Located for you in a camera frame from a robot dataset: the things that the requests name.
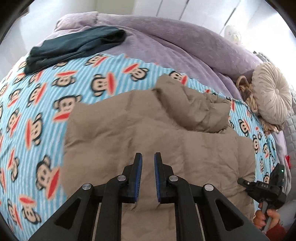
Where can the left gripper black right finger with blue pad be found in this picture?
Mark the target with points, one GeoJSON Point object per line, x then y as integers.
{"type": "Point", "coordinates": [201, 212]}

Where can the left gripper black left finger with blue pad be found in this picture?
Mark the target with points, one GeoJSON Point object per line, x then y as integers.
{"type": "Point", "coordinates": [94, 212]}

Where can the tan puffer jacket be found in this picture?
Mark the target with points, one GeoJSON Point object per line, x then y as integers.
{"type": "Point", "coordinates": [190, 129]}

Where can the person's right hand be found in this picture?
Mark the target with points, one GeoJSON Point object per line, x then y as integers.
{"type": "Point", "coordinates": [259, 218]}

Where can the beige round pleated cushion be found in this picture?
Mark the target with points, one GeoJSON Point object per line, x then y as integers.
{"type": "Point", "coordinates": [271, 93]}

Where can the blue monkey print blanket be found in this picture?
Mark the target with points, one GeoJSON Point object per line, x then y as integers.
{"type": "Point", "coordinates": [29, 198]}

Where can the dark teal folded garment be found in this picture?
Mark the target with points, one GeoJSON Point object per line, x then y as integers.
{"type": "Point", "coordinates": [72, 46]}

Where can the white wardrobe doors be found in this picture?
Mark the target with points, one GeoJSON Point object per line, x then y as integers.
{"type": "Point", "coordinates": [209, 14]}

